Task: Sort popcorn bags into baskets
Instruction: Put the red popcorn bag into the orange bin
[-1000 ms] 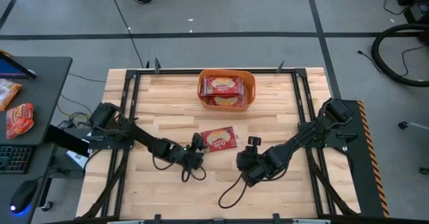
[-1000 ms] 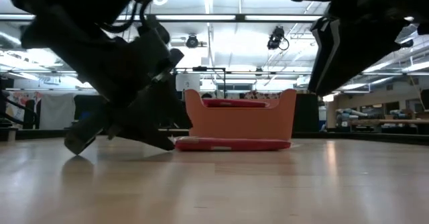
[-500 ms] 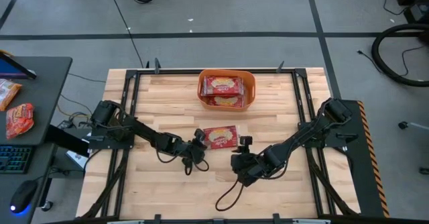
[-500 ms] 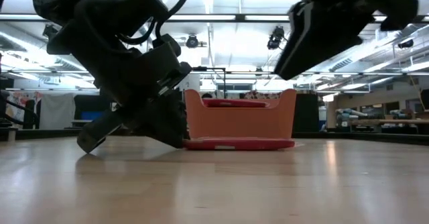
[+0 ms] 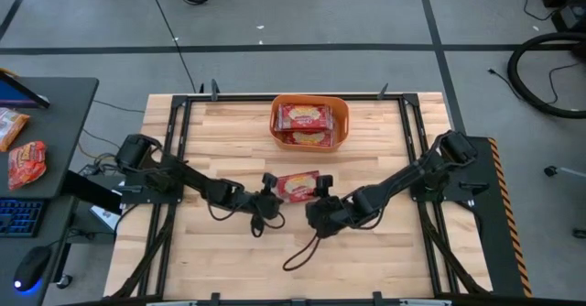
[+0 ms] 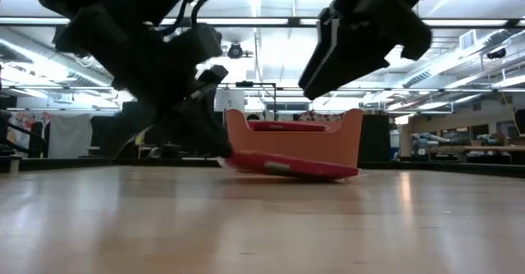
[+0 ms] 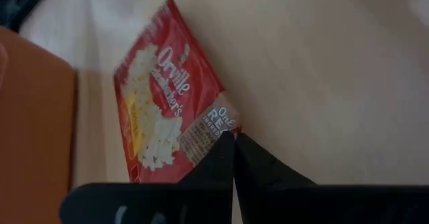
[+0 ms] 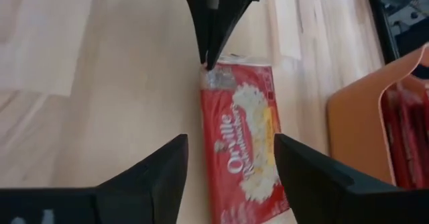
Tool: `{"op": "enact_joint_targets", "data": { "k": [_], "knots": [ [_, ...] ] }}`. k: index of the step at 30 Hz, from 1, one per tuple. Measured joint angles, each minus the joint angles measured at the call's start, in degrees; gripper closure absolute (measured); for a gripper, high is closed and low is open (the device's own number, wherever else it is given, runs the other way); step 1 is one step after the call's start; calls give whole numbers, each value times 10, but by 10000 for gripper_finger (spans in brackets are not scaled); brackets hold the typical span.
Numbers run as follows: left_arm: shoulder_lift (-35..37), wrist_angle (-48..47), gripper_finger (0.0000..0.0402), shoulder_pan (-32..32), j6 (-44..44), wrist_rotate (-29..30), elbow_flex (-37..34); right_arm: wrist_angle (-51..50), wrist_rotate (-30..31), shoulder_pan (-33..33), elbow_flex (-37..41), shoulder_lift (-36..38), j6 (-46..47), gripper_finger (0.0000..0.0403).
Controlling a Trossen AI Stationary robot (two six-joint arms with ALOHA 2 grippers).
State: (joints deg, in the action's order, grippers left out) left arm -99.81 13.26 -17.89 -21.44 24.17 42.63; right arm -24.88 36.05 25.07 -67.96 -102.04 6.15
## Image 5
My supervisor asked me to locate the black equipment case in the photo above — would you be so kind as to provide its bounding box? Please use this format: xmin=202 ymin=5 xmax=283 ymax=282
xmin=537 ymin=0 xmax=586 ymax=33

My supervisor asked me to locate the black computer mouse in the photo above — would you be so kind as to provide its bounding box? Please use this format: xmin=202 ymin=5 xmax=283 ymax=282
xmin=12 ymin=245 xmax=52 ymax=293

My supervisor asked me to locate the printed booklet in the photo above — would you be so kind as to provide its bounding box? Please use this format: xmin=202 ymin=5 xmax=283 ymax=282
xmin=89 ymin=203 xmax=121 ymax=232

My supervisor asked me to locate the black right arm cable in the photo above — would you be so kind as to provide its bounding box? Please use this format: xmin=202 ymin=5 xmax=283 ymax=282
xmin=282 ymin=232 xmax=322 ymax=272

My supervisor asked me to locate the black hazard-striped side panel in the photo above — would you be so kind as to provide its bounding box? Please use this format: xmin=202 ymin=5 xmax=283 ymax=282
xmin=457 ymin=136 xmax=535 ymax=298

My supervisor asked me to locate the red orange snack bag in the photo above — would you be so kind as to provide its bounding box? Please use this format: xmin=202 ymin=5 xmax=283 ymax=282
xmin=7 ymin=140 xmax=49 ymax=191

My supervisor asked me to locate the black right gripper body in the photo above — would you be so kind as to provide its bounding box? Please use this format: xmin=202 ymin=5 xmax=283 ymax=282
xmin=305 ymin=196 xmax=352 ymax=240

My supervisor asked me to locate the thick black hose ring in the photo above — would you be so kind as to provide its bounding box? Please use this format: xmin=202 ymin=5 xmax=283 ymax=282
xmin=506 ymin=31 xmax=586 ymax=120

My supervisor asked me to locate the orange plastic basket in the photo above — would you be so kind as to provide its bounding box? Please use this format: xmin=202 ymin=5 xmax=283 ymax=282
xmin=268 ymin=93 xmax=351 ymax=154

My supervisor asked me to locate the grey stand leg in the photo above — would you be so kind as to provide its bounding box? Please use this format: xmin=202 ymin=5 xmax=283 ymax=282
xmin=543 ymin=165 xmax=586 ymax=180

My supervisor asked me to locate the long black floor cable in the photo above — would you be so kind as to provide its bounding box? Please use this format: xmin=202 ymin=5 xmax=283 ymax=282
xmin=145 ymin=0 xmax=199 ymax=94

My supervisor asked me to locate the black metal rig frame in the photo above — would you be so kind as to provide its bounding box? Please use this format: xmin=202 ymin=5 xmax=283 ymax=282
xmin=103 ymin=79 xmax=494 ymax=306

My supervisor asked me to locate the laptop screen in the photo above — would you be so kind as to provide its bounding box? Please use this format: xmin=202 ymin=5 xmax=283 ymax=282
xmin=0 ymin=69 xmax=51 ymax=110

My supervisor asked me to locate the black desk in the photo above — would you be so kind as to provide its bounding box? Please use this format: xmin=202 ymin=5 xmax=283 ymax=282
xmin=0 ymin=77 xmax=123 ymax=306

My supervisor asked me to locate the black keyboard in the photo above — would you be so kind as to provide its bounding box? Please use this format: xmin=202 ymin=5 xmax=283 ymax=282
xmin=0 ymin=198 xmax=46 ymax=238

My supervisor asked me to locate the red popcorn bag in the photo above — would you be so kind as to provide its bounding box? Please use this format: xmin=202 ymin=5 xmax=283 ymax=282
xmin=279 ymin=129 xmax=335 ymax=148
xmin=276 ymin=169 xmax=321 ymax=204
xmin=276 ymin=103 xmax=335 ymax=132

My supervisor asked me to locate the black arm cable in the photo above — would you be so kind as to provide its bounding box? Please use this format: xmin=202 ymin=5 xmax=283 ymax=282
xmin=282 ymin=232 xmax=322 ymax=272
xmin=250 ymin=202 xmax=287 ymax=239

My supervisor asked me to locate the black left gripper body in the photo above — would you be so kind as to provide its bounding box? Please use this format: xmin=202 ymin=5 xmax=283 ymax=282
xmin=249 ymin=190 xmax=286 ymax=222

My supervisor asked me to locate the thin black floor cable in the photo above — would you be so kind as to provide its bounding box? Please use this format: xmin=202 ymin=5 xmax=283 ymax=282
xmin=487 ymin=61 xmax=579 ymax=105

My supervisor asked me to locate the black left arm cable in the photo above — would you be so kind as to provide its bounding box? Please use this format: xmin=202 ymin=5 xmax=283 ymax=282
xmin=250 ymin=202 xmax=287 ymax=239

